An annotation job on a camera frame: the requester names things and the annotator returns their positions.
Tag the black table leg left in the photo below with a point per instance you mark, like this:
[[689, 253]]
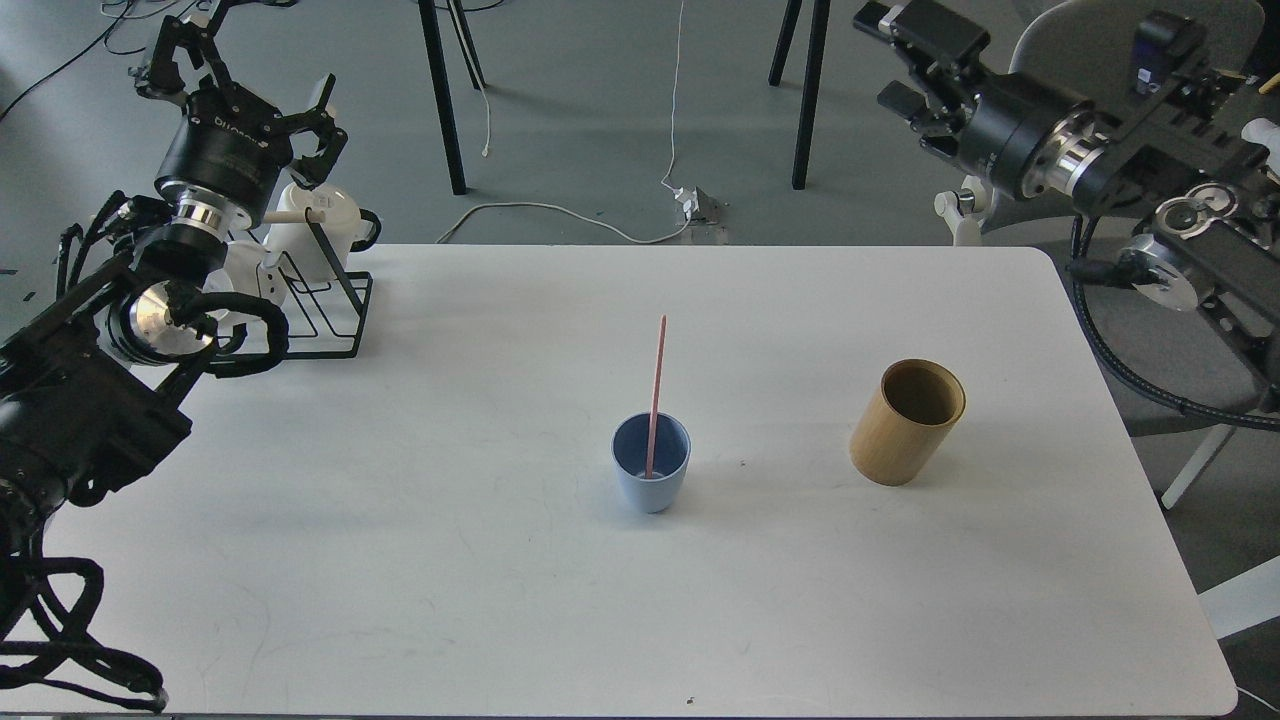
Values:
[[440, 84]]

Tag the white mug lower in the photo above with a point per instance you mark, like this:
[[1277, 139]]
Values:
[[251, 269]]

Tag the black table leg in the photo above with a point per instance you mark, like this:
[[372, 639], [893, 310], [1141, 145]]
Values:
[[814, 60], [440, 84]]

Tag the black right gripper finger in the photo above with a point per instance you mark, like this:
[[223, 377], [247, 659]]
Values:
[[927, 32], [938, 116]]

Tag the bamboo cylinder holder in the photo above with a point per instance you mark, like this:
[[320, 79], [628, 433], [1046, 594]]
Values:
[[916, 404]]

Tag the blue plastic cup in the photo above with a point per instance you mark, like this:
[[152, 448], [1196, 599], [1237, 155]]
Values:
[[673, 457]]

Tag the black wire mug rack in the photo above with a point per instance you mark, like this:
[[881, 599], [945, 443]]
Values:
[[327, 304]]

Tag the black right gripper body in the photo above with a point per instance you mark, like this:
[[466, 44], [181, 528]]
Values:
[[1017, 130]]

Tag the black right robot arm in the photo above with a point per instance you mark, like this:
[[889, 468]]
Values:
[[1127, 116]]

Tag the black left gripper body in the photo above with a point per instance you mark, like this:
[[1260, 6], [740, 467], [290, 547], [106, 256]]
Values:
[[221, 146]]

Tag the white power plug adapter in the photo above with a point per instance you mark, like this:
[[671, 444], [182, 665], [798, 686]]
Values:
[[688, 200]]

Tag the black table leg right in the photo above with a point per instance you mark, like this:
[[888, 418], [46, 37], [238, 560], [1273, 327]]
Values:
[[814, 60]]

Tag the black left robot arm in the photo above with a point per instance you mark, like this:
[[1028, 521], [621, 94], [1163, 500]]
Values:
[[92, 386]]

